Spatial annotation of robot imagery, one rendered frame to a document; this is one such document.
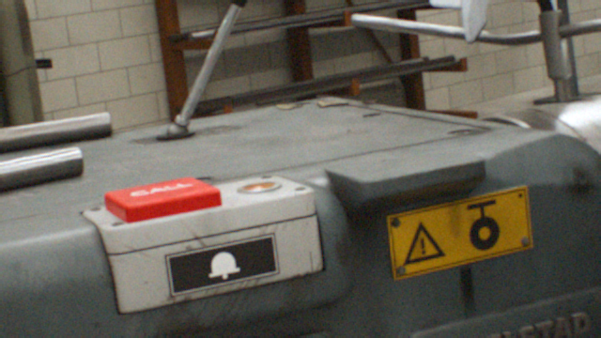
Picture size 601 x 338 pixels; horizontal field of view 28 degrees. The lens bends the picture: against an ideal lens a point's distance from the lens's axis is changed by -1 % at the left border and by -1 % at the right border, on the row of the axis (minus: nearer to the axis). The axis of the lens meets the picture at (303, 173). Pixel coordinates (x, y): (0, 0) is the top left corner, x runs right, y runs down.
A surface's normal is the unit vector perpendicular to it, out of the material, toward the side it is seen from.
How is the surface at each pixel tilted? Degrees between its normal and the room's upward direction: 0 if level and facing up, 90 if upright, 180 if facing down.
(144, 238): 90
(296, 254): 90
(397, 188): 90
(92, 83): 90
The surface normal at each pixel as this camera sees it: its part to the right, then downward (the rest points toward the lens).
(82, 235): 0.07, -0.82
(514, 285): 0.37, 0.11
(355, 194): -0.92, 0.18
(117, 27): 0.62, 0.07
